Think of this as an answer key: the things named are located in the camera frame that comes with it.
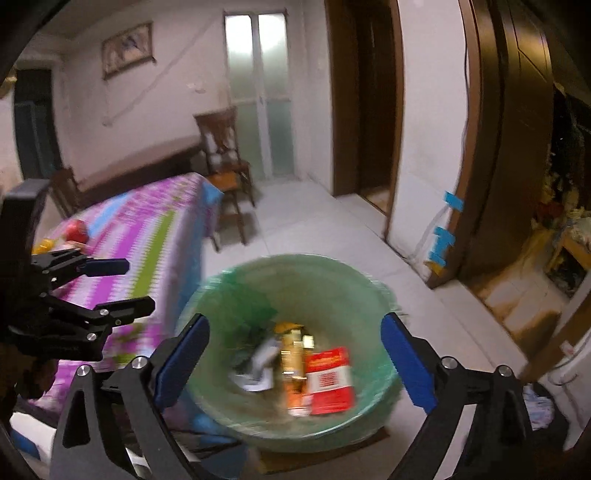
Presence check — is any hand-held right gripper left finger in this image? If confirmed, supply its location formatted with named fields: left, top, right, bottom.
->
left=50, top=313, right=211, bottom=480

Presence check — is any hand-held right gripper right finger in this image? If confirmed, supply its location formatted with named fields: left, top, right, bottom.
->
left=381, top=311, right=539, bottom=480

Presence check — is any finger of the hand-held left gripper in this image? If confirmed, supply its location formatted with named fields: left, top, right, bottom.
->
left=39, top=296, right=156, bottom=337
left=31, top=248, right=131, bottom=289

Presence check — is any grey white carton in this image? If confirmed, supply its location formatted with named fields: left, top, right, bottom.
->
left=231, top=339, right=278, bottom=393

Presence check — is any red cardboard box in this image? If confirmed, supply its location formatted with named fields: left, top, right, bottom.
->
left=305, top=347, right=354, bottom=416

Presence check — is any trash bin with green bag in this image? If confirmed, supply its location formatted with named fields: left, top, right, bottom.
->
left=178, top=253, right=402, bottom=450

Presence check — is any red apple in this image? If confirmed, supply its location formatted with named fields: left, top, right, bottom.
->
left=65, top=220, right=89, bottom=244

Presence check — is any wooden chair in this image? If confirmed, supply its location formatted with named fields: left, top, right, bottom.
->
left=194, top=106, right=256, bottom=208
left=210, top=172, right=250, bottom=252
left=48, top=167, right=81, bottom=217

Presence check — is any dark wooden dining table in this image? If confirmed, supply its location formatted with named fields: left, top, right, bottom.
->
left=76, top=136, right=204, bottom=204

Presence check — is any dark window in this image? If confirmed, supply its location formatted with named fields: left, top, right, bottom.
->
left=13, top=69, right=63, bottom=181

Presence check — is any blue white cloth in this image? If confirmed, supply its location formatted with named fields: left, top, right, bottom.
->
left=524, top=385, right=555, bottom=430

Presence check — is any white appliance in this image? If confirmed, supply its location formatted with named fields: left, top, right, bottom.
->
left=538, top=323, right=591, bottom=393

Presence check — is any frosted glass door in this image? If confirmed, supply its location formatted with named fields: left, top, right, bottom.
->
left=223, top=11, right=296, bottom=178

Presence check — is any brown wooden door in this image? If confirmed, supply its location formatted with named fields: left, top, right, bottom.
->
left=455, top=0, right=591, bottom=370

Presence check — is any framed wall picture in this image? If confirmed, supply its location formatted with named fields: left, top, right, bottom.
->
left=102, top=21, right=154, bottom=80

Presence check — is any dark wooden door frame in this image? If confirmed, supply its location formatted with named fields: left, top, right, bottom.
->
left=324, top=0, right=406, bottom=241

